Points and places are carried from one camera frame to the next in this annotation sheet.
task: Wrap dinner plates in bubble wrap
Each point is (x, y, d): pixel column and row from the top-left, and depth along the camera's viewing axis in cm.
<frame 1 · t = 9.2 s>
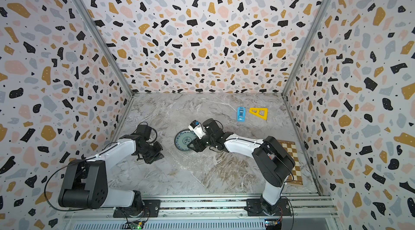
left hand: (166, 153, 88), fingers closed
right hand: (191, 143, 85), fingers open
blue floral dinner plate: (183, 138, 99), on the table
blue toy car: (241, 114, 109), point 3 cm above the table
yellow triangular plastic piece: (258, 112, 112), point 2 cm above the table

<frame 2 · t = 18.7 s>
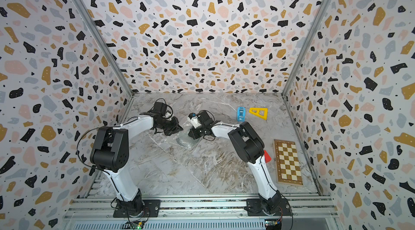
left hand: (185, 127, 94), fingers closed
right hand: (190, 133, 99), fingers closed
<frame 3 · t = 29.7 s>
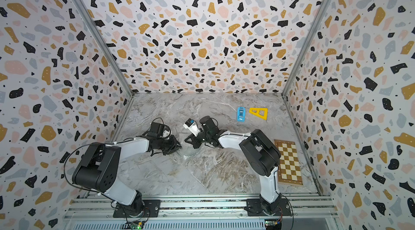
left hand: (184, 145, 91), fingers closed
right hand: (185, 141, 88), fingers closed
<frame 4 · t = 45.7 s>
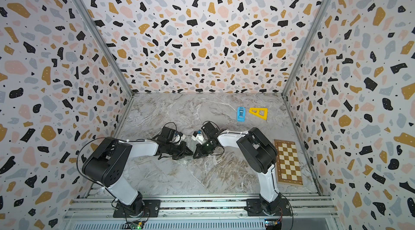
left hand: (194, 153, 90), fingers closed
right hand: (194, 158, 88), fingers closed
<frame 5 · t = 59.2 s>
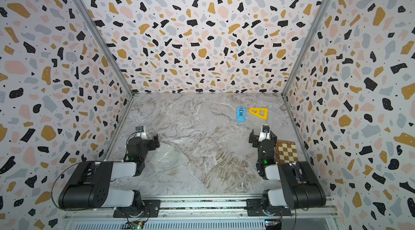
left hand: (151, 135, 92), fingers open
right hand: (263, 131, 89), fingers open
